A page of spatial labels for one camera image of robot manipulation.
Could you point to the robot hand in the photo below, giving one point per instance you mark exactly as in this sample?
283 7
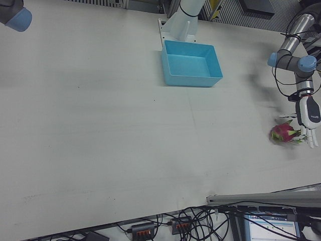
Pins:
309 111

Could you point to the pink dragon fruit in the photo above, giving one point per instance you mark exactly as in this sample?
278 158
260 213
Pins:
282 133

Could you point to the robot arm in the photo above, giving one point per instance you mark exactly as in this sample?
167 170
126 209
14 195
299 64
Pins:
292 61
17 17

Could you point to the grey aluminium profile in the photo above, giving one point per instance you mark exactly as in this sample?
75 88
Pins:
263 198

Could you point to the black flat device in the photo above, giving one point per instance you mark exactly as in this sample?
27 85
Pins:
258 7

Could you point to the computer monitor screen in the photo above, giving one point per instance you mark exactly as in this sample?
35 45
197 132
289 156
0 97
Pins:
270 228

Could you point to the blue plastic bin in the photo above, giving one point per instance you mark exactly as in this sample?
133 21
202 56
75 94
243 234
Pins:
190 65

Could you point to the grey USB hub orange ports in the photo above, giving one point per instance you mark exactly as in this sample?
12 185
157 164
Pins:
181 225

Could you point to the power strip with red switches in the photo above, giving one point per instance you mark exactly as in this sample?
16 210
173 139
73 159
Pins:
143 229

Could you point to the black power adapter box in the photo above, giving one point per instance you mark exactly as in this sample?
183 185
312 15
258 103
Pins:
96 236

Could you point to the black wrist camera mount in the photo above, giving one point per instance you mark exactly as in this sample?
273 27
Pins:
294 97

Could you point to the yellow bracket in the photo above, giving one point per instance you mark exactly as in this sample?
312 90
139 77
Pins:
214 8

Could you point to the white central mount column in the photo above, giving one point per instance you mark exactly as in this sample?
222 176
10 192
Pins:
181 25

